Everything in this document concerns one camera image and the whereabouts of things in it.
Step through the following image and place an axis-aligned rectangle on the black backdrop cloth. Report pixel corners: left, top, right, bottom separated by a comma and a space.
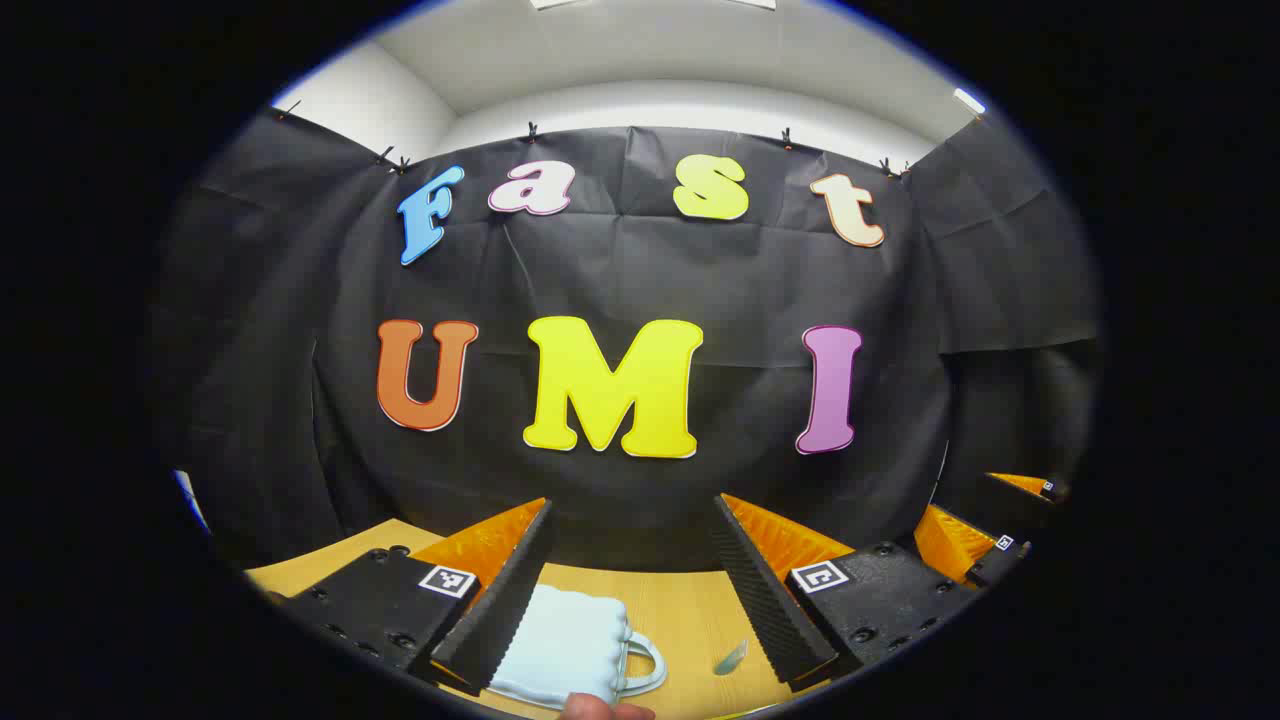
150, 105, 1101, 576

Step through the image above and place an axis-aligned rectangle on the light blue suitcase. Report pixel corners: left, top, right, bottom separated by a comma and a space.
487, 583, 668, 711

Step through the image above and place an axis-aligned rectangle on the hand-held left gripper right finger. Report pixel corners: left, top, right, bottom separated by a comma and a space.
711, 492, 988, 693

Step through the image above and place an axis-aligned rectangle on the row of black cloth clips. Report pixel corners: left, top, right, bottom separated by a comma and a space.
275, 98, 911, 181

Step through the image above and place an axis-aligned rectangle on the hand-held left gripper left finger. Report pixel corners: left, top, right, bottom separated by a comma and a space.
265, 497, 556, 696

